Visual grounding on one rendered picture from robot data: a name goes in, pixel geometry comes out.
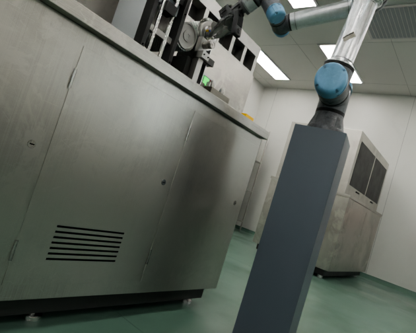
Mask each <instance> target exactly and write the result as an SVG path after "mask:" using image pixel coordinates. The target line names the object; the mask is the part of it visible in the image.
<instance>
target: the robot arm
mask: <svg viewBox="0 0 416 333"><path fill-rule="evenodd" d="M387 2H388V0H343V1H338V2H335V3H330V4H327V5H322V6H319V7H314V8H311V9H305V10H302V11H297V12H294V13H289V14H286V12H285V9H284V7H283V6H282V4H281V2H280V1H279V0H238V2H237V3H236V4H235V5H233V6H231V5H228V4H226V5H225V6H224V7H223V8H222V9H221V10H220V11H219V15H220V17H221V19H220V20H219V21H218V22H215V21H213V22H212V23H211V31H210V33H209V38H210V37H213V36H214V37H215V38H214V39H217V38H221V37H224V36H227V35H229V34H232V35H233V36H234V37H235V38H239V37H240V35H241V31H242V24H243V20H244V13H246V14H247V15H249V14H250V13H252V12H254V11H255V10H256V9H257V8H258V7H260V6H261V7H262V9H263V11H264V13H265V15H266V17H267V19H268V21H269V23H270V25H271V28H272V31H273V32H274V34H275V35H276V36H277V37H280V38H282V37H285V36H286V35H287V34H288V33H289V32H290V31H293V30H298V29H302V28H308V27H311V26H316V25H320V24H325V23H329V22H335V21H338V20H343V19H346V22H345V24H344V27H343V30H342V31H341V34H340V36H339V39H338V41H337V44H336V45H335V48H334V51H333V53H332V55H331V57H330V58H329V59H327V60H325V62H324V64H323V66H321V68H319V70H318V71H317V72H316V75H315V78H314V86H315V89H316V92H317V93H318V97H319V101H318V105H317V108H316V111H315V114H314V116H313V117H312V119H311V120H310V121H309V123H308V125H307V126H312V127H316V128H322V129H326V130H333V131H340V132H343V133H344V130H343V119H344V117H345V113H346V109H347V106H348V103H349V99H350V96H351V94H352V89H353V86H352V83H351V82H350V81H351V78H352V76H353V73H354V72H355V68H354V67H353V63H354V60H355V58H356V56H357V53H358V51H359V48H360V46H361V44H362V41H363V39H364V36H365V34H366V32H367V29H368V27H369V24H370V22H371V20H372V17H373V15H374V13H377V12H378V11H379V10H381V9H382V8H383V7H384V6H385V5H386V4H387ZM223 25H224V26H223ZM214 34H216V35H214ZM214 39H212V40H214Z"/></svg>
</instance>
